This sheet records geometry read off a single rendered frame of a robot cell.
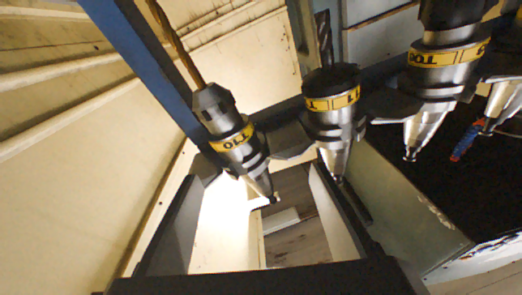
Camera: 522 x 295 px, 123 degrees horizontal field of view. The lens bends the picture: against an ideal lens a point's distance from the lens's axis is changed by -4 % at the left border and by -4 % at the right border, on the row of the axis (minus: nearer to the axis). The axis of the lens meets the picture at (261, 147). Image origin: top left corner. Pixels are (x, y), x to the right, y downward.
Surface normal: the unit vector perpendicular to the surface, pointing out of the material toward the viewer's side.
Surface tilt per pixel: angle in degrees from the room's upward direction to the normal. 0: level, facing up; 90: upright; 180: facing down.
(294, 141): 180
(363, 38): 90
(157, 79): 90
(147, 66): 90
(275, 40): 90
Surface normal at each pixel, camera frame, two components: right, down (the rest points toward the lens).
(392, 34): 0.07, 0.61
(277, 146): -0.36, -0.72
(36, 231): 0.93, -0.34
